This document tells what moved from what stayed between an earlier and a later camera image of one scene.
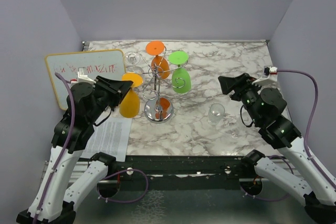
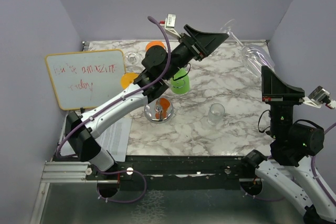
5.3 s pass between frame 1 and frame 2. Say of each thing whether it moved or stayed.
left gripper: moved
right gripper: moved
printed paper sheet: stayed
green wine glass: stayed
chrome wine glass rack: stayed
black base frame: stayed
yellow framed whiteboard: stayed
